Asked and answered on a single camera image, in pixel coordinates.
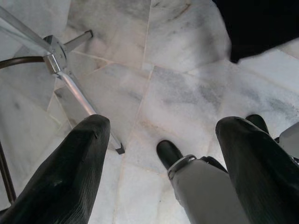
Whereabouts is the silver clothes rack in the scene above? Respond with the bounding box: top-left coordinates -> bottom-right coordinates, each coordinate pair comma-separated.
0,6 -> 124,155

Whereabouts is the black shirt red trim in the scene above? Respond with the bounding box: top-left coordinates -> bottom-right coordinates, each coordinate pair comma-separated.
214,0 -> 299,64

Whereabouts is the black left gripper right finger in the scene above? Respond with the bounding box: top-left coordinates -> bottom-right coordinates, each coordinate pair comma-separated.
215,116 -> 299,224

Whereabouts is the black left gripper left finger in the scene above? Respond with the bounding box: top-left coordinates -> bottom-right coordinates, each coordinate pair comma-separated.
0,114 -> 111,224

